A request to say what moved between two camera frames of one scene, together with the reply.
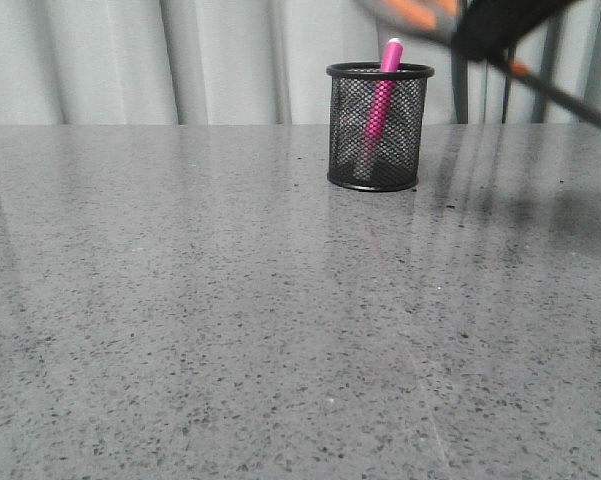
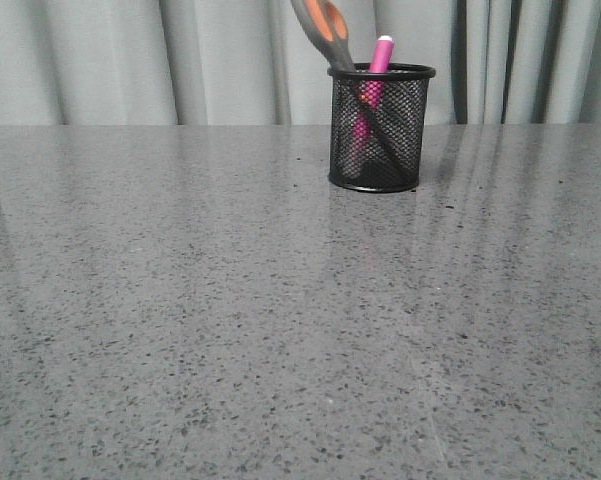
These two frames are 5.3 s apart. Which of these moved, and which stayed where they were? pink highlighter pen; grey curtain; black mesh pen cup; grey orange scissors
Moved: grey orange scissors; pink highlighter pen
Stayed: black mesh pen cup; grey curtain
